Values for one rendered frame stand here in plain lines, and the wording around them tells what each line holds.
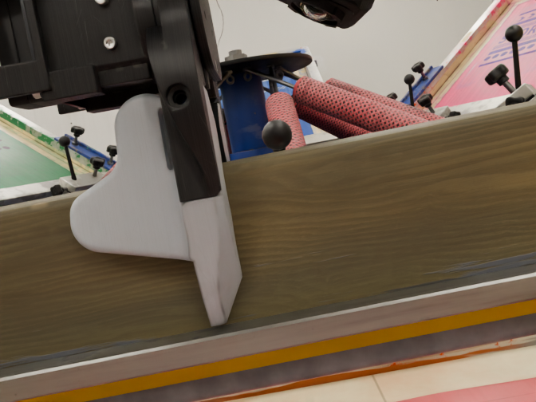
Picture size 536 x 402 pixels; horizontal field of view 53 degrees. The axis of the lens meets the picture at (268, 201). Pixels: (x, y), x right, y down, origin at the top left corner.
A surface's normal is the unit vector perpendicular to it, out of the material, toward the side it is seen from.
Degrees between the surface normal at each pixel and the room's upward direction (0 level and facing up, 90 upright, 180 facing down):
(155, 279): 89
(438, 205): 89
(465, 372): 0
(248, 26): 90
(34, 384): 89
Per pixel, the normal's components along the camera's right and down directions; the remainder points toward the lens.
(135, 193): -0.01, -0.01
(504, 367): -0.18, -0.98
